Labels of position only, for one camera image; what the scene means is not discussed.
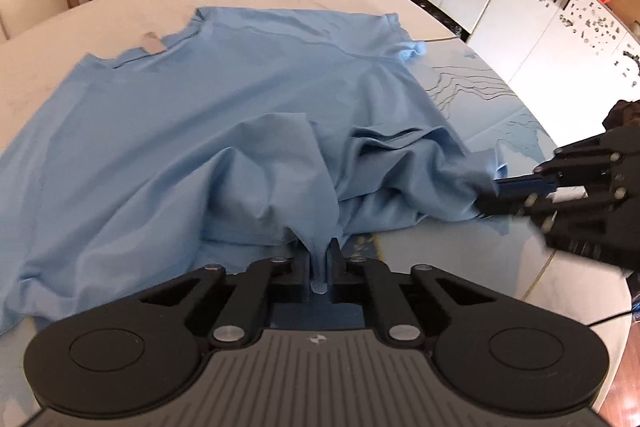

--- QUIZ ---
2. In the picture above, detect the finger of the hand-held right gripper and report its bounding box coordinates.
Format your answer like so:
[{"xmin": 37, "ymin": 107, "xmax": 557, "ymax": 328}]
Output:
[
  {"xmin": 492, "ymin": 127, "xmax": 640, "ymax": 196},
  {"xmin": 475, "ymin": 182, "xmax": 640, "ymax": 221}
]

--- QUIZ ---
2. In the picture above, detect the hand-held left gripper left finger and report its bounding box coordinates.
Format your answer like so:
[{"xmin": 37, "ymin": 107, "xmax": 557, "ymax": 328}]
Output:
[{"xmin": 135, "ymin": 239, "xmax": 313, "ymax": 350}]

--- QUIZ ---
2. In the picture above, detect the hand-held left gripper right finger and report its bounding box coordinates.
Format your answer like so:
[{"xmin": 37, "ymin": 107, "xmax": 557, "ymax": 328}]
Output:
[{"xmin": 330, "ymin": 239, "xmax": 501, "ymax": 350}]

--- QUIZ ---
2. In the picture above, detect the light blue t-shirt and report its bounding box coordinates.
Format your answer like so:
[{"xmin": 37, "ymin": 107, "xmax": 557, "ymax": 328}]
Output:
[{"xmin": 0, "ymin": 6, "xmax": 508, "ymax": 335}]

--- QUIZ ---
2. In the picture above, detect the brown blanket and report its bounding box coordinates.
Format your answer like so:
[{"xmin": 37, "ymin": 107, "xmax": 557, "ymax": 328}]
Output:
[{"xmin": 602, "ymin": 99, "xmax": 640, "ymax": 132}]

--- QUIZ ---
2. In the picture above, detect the white sticker covered sideboard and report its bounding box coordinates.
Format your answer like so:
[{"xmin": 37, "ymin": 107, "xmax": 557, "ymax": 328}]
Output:
[{"xmin": 467, "ymin": 0, "xmax": 640, "ymax": 142}]

